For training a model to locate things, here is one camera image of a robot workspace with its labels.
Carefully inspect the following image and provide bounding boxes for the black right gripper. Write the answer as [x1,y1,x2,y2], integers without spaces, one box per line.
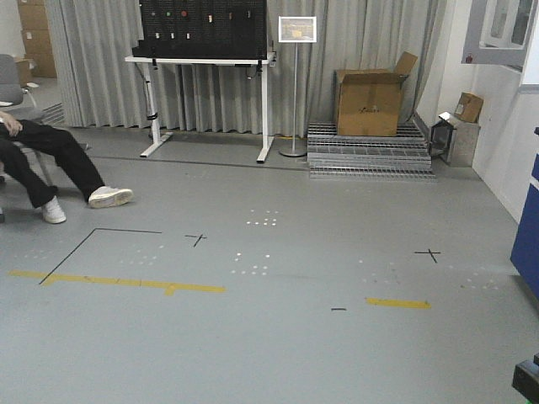
[512,354,538,404]

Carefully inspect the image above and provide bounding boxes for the blue cabinet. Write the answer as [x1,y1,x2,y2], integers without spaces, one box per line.
[510,152,539,298]

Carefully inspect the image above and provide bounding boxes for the metal box on floor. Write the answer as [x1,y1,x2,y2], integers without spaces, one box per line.
[429,112,480,167]

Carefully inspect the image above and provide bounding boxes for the stacked metal grates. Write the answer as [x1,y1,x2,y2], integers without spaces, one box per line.
[307,122,436,183]

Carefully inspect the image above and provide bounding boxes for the small cardboard box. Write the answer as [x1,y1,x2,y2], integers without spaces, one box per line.
[454,92,483,123]

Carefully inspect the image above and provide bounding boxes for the open cardboard box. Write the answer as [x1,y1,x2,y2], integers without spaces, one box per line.
[334,52,418,137]

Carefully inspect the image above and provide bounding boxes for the white standing desk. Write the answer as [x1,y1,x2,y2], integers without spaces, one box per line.
[124,50,276,163]

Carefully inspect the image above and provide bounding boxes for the black pegboard panel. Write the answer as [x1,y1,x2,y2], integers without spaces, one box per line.
[132,0,267,60]

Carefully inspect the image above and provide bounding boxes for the grey curtain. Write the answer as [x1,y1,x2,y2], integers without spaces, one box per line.
[45,1,446,136]

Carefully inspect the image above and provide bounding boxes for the seated person black trousers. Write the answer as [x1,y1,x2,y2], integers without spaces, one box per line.
[0,111,135,225]

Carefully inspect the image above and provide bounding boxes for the stacked cardboard boxes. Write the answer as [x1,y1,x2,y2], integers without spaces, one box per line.
[17,1,57,78]

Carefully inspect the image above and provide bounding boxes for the grey wall window frame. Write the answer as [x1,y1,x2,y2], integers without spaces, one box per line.
[462,0,538,71]

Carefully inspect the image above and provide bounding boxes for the sign stand with frame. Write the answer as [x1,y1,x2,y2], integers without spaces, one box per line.
[278,16,318,157]

